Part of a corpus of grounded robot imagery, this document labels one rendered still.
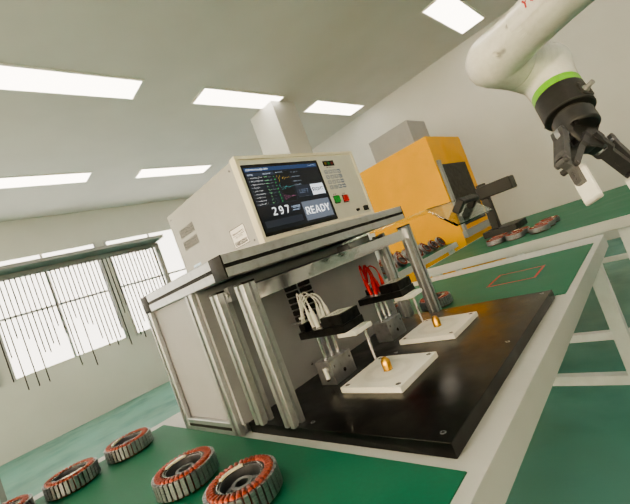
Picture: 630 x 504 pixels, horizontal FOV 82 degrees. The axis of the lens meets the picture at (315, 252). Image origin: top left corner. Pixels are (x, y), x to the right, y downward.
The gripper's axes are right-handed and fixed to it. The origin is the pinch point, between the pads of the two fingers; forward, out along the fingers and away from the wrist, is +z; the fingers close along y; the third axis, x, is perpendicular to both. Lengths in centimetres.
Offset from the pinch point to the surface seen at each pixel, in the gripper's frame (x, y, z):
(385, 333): 54, -23, 7
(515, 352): 19.4, -15.1, 21.2
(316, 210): 37, -43, -20
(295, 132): 315, 35, -351
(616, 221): 65, 110, -45
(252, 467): 30, -61, 34
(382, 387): 30, -37, 24
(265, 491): 23, -60, 37
